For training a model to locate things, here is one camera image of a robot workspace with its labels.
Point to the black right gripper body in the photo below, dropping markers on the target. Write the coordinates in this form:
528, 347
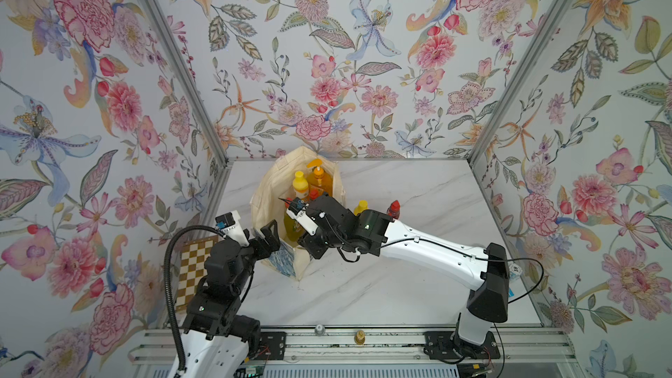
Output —
318, 247

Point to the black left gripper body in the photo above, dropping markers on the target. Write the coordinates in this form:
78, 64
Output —
255, 251

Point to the green Fairy dish soap bottle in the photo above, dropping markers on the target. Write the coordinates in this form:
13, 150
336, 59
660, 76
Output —
294, 231

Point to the orange bottle yellow cap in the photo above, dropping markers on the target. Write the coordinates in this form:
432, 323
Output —
301, 186
361, 207

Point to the large orange pump soap bottle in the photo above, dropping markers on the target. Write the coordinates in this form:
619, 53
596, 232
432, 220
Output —
318, 178

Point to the orange bottle yellow cap front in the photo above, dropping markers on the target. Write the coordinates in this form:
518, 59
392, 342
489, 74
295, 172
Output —
301, 186

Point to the cream canvas shopping bag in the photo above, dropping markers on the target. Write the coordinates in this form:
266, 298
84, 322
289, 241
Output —
267, 205

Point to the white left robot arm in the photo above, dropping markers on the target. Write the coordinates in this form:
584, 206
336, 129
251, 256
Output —
214, 340

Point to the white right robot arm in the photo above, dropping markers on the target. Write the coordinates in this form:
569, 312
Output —
483, 271

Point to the wooden chess board box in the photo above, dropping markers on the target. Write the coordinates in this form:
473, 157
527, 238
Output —
192, 268

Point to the small patterned tape roll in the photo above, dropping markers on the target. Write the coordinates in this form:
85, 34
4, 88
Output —
515, 272

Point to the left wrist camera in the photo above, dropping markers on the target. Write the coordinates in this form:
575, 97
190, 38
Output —
230, 225

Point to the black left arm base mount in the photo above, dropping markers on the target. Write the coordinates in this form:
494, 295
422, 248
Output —
265, 344

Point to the silver rail knob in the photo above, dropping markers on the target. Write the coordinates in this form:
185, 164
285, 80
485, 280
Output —
319, 330

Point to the brass rail knob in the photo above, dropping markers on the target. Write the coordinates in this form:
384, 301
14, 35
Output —
360, 337

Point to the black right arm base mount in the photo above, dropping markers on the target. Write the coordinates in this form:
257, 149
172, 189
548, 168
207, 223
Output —
447, 346

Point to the aluminium front rail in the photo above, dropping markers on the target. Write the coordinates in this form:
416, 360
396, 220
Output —
399, 352

